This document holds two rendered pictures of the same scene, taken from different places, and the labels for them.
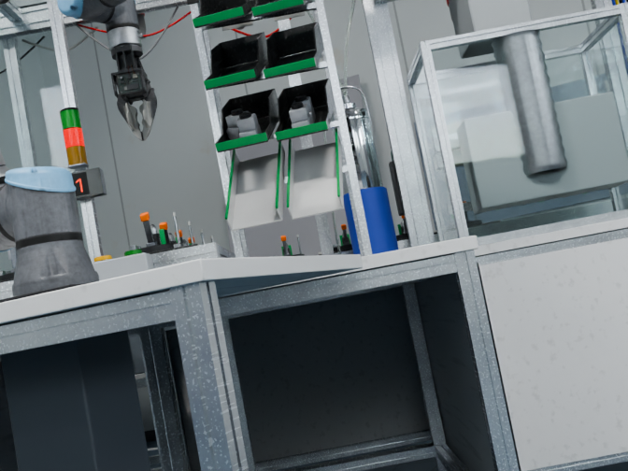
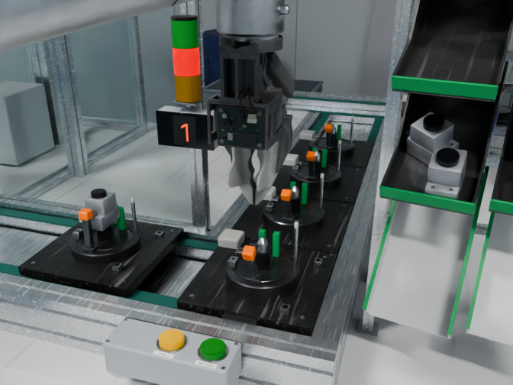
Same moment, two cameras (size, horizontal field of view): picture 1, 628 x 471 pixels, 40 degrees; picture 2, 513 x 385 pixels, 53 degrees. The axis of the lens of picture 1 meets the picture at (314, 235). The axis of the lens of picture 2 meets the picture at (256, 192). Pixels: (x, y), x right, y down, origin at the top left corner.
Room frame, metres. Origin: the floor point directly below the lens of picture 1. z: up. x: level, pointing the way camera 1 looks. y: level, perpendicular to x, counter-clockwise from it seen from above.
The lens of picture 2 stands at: (1.37, 0.16, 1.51)
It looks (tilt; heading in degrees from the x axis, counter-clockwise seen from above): 24 degrees down; 18
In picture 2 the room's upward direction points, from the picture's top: straight up
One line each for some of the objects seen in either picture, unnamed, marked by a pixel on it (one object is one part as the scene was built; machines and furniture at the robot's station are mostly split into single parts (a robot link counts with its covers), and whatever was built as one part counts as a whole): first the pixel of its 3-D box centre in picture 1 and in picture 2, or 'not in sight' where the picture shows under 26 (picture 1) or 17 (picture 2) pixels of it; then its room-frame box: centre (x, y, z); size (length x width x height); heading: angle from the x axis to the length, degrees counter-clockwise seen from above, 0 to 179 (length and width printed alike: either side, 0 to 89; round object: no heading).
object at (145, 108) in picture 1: (145, 118); (262, 176); (1.93, 0.33, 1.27); 0.06 x 0.03 x 0.09; 0
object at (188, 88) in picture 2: (77, 156); (188, 87); (2.27, 0.59, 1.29); 0.05 x 0.05 x 0.05
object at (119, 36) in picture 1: (126, 41); (253, 17); (1.93, 0.34, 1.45); 0.08 x 0.08 x 0.05
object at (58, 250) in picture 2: not in sight; (107, 250); (2.15, 0.74, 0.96); 0.24 x 0.24 x 0.02; 0
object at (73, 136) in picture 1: (74, 138); (186, 60); (2.27, 0.59, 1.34); 0.05 x 0.05 x 0.05
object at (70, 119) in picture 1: (70, 121); (185, 33); (2.27, 0.59, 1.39); 0.05 x 0.05 x 0.05
